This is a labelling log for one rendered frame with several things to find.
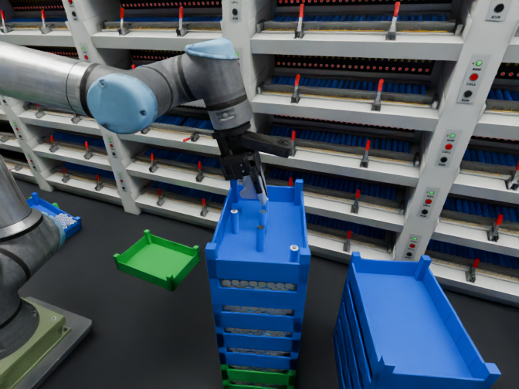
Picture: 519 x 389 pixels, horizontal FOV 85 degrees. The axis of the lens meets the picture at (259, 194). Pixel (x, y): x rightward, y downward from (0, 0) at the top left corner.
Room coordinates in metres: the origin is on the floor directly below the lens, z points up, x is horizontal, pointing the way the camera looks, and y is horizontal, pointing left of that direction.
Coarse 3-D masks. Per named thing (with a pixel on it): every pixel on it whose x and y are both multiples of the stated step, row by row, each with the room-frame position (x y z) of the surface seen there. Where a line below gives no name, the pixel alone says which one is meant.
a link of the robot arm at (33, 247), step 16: (0, 160) 0.70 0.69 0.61; (0, 176) 0.67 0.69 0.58; (0, 192) 0.65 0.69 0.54; (16, 192) 0.69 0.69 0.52; (0, 208) 0.64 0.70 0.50; (16, 208) 0.67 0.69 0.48; (32, 208) 0.73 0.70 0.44; (0, 224) 0.63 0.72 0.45; (16, 224) 0.65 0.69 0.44; (32, 224) 0.67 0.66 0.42; (48, 224) 0.73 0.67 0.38; (0, 240) 0.61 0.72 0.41; (16, 240) 0.62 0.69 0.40; (32, 240) 0.65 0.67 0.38; (48, 240) 0.68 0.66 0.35; (64, 240) 0.74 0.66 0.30; (32, 256) 0.62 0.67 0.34; (48, 256) 0.66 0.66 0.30; (32, 272) 0.60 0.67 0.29
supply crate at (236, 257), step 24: (288, 192) 0.69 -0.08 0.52; (240, 216) 0.62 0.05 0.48; (288, 216) 0.62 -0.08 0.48; (216, 240) 0.48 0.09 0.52; (240, 240) 0.52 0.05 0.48; (288, 240) 0.52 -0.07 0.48; (216, 264) 0.41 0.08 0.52; (240, 264) 0.40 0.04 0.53; (264, 264) 0.40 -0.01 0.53; (288, 264) 0.39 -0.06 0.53
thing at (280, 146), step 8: (248, 136) 0.60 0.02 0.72; (256, 136) 0.61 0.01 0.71; (264, 136) 0.61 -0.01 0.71; (240, 144) 0.59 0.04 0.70; (248, 144) 0.58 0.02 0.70; (256, 144) 0.58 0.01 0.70; (264, 144) 0.58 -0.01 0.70; (272, 144) 0.58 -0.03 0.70; (280, 144) 0.58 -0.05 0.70; (288, 144) 0.59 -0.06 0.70; (264, 152) 0.58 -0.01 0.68; (272, 152) 0.58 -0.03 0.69; (280, 152) 0.58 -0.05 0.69; (288, 152) 0.58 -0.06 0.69
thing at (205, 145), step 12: (180, 108) 1.37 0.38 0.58; (192, 108) 1.35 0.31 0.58; (156, 132) 1.26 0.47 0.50; (168, 132) 1.25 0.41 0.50; (156, 144) 1.24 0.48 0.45; (168, 144) 1.21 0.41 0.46; (180, 144) 1.18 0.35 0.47; (192, 144) 1.16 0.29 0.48; (204, 144) 1.13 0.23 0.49; (216, 144) 1.12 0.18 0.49
